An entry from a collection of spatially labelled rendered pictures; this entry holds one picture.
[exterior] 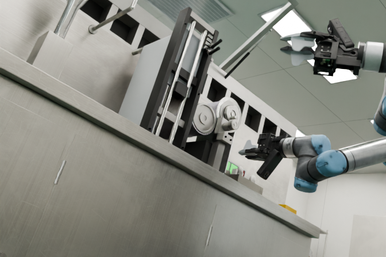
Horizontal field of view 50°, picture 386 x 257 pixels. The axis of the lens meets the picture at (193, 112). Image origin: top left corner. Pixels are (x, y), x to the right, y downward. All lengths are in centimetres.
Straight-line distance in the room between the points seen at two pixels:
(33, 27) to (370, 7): 252
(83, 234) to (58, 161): 18
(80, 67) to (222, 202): 80
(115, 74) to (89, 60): 13
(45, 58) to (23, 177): 52
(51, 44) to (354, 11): 258
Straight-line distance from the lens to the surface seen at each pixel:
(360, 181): 665
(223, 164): 170
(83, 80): 171
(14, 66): 95
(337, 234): 656
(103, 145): 104
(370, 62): 113
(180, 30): 144
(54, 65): 138
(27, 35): 167
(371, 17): 355
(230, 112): 170
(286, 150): 149
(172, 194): 116
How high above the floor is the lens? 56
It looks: 23 degrees up
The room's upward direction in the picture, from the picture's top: 17 degrees clockwise
